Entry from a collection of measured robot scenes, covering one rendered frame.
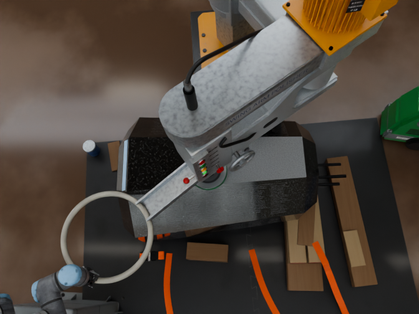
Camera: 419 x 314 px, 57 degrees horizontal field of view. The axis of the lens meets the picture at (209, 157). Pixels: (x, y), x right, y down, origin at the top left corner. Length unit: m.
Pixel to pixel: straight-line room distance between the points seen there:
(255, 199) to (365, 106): 1.54
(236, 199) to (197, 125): 0.96
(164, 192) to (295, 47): 1.05
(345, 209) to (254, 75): 1.78
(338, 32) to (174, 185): 1.13
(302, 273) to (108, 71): 2.33
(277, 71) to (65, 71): 2.61
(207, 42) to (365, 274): 1.93
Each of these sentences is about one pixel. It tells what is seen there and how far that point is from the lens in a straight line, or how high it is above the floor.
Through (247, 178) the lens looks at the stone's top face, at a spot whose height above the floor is 0.83.
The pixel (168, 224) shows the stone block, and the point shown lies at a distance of 2.37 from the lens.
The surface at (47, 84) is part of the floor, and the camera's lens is 3.79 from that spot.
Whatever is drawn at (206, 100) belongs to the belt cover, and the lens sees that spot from 1.42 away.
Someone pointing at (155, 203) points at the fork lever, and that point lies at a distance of 2.13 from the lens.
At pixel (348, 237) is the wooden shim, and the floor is 0.10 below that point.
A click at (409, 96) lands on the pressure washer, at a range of 3.13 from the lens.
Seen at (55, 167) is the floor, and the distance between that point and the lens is 3.43.
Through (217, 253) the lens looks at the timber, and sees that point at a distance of 2.84.
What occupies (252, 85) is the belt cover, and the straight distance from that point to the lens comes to 1.45.
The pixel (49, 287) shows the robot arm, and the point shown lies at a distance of 1.91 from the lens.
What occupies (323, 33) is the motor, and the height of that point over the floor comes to 1.72.
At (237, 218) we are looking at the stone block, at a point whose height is 0.65.
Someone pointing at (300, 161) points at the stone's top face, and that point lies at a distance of 2.27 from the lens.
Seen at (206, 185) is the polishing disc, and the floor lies 0.86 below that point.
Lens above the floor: 2.97
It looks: 71 degrees down
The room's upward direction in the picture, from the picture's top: 11 degrees counter-clockwise
